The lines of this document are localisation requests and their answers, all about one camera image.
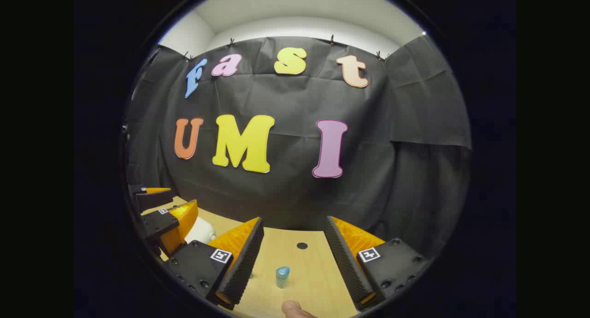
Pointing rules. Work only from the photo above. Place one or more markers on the black backdrop cloth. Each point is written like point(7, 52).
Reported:
point(286, 193)

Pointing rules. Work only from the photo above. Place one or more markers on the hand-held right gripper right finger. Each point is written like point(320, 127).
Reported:
point(345, 262)

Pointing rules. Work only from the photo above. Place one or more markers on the small white suitcase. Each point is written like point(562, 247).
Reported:
point(200, 231)

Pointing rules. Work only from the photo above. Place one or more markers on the black desk grommet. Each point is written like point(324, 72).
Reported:
point(302, 245)

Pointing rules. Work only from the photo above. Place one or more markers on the blue cap skincare bottle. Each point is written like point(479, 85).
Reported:
point(282, 277)

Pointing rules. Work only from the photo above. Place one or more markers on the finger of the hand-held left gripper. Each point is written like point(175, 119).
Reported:
point(152, 199)
point(159, 223)

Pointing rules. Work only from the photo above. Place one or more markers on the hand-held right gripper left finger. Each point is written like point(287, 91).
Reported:
point(244, 262)

